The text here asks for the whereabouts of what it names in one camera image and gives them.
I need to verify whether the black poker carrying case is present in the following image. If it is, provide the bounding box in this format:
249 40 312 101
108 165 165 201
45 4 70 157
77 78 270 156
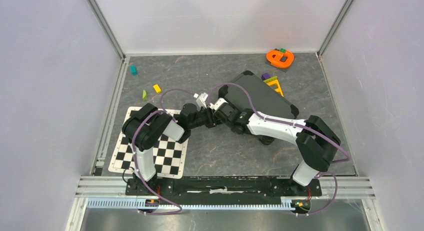
216 70 300 146

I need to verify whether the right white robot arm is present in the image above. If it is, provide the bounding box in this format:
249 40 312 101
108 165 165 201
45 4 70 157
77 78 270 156
208 98 341 195

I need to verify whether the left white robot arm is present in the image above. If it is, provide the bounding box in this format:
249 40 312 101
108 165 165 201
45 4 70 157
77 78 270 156
122 93 215 195

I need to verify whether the black white chessboard mat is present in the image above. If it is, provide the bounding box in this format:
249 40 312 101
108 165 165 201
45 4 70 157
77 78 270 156
108 106 189 179

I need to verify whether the yellow toy block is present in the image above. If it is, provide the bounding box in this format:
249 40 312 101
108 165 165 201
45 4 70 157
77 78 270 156
153 84 162 94

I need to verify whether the green half-round block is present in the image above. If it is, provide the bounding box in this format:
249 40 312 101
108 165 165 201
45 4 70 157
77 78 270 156
142 90 148 101

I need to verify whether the purple toy block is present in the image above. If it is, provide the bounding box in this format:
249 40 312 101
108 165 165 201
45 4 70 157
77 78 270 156
261 72 271 81

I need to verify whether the yellow triangle toy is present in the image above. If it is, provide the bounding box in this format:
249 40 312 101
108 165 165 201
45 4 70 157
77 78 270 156
264 76 284 97

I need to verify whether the orange toy track piece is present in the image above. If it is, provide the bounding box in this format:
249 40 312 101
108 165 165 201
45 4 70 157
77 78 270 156
266 48 295 69

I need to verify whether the teal toy block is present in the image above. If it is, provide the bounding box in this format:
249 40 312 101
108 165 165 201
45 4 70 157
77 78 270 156
130 65 138 76

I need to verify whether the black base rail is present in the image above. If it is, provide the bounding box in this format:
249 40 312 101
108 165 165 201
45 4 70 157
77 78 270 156
125 176 323 212

